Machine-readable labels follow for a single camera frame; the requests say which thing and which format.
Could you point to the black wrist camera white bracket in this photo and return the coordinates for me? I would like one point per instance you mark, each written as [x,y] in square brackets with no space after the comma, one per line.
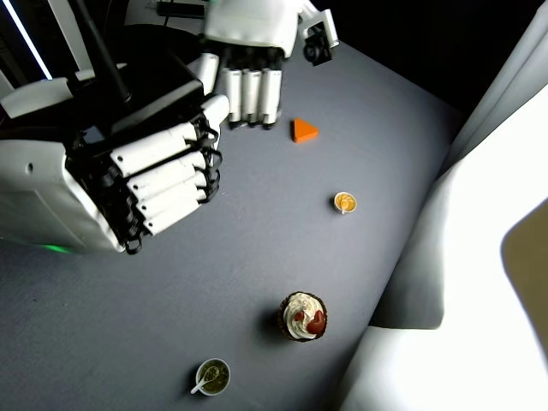
[319,43]

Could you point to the white bowl with green soup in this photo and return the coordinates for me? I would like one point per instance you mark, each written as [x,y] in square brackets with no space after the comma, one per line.
[214,377]

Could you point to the black frame with white strip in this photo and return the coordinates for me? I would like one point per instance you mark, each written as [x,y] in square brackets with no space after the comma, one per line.
[30,40]

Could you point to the orange triangle block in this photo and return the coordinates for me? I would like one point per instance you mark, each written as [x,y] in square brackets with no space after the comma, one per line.
[303,130]

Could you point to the grey table cloth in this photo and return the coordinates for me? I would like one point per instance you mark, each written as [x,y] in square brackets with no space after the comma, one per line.
[265,257]

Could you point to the white backdrop curtain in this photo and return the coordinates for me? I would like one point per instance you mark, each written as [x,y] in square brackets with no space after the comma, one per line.
[471,214]

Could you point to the black walkie-talkie radio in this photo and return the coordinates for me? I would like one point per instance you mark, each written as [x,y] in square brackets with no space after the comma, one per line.
[150,77]

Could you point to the small cup with orange latte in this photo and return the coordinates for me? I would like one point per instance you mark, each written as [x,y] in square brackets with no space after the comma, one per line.
[345,202]

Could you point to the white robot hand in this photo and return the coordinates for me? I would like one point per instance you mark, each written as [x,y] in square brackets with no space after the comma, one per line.
[43,192]
[252,25]

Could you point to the toy cupcake with white cream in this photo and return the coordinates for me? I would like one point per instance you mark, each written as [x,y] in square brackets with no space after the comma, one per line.
[304,319]

